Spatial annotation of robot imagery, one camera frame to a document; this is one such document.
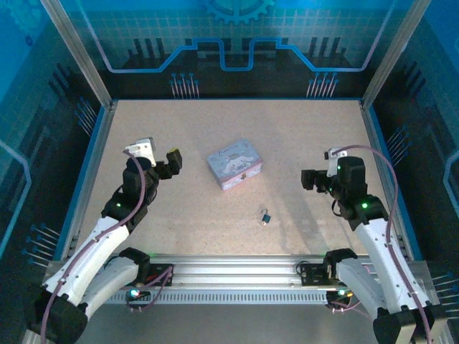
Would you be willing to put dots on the small teal padlock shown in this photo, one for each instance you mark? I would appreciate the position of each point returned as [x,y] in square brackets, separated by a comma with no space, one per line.
[266,216]

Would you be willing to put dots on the cartoon dog tin box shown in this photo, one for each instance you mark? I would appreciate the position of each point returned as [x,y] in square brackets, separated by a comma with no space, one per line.
[235,165]

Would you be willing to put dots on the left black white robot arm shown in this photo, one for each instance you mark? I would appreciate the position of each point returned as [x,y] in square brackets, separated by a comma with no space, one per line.
[97,258]

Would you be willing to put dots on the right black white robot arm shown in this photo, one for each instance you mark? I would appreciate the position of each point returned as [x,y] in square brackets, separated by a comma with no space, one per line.
[380,258]

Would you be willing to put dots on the left LED circuit board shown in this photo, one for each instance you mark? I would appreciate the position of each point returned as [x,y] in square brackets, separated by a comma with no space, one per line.
[138,294]

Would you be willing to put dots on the led circuit board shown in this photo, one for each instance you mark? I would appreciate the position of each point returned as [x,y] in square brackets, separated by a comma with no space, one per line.
[138,294]
[339,294]

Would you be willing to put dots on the right LED circuit board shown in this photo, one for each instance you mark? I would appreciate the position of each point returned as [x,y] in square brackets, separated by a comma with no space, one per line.
[339,294]

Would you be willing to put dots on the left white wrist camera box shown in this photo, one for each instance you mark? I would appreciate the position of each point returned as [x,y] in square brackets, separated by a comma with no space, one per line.
[145,150]

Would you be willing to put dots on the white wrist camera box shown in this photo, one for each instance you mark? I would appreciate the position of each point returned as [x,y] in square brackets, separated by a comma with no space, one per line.
[145,150]
[335,161]

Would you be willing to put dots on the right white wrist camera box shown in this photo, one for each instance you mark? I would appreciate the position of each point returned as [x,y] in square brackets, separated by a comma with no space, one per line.
[335,161]

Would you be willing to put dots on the aluminium side rail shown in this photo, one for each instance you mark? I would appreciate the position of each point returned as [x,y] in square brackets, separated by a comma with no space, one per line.
[378,154]
[95,161]

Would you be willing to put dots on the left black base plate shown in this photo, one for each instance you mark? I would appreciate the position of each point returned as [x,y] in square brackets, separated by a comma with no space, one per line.
[159,274]

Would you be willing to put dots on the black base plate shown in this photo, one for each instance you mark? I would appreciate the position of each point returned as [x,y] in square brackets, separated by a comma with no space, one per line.
[159,274]
[313,274]

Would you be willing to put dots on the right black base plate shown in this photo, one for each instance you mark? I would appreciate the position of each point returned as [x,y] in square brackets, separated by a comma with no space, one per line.
[313,274]

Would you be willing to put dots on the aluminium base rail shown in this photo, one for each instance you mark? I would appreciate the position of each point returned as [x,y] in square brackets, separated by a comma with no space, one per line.
[233,270]

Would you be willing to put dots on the aluminium corner post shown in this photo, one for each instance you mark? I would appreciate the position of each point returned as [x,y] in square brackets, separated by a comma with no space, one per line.
[394,53]
[77,53]

